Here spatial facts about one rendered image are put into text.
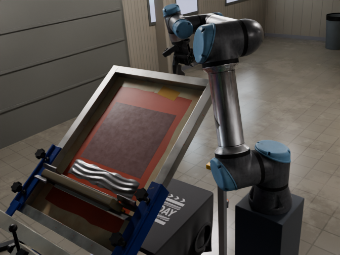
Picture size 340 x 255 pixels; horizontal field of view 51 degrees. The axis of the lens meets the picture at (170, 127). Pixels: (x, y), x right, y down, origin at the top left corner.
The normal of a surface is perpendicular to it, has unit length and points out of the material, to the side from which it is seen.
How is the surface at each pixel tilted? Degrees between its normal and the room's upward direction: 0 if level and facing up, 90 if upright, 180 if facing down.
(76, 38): 90
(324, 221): 0
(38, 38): 90
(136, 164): 32
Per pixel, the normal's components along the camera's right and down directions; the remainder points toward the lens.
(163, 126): -0.37, -0.55
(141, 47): 0.75, 0.23
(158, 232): -0.07, -0.90
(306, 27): -0.66, 0.37
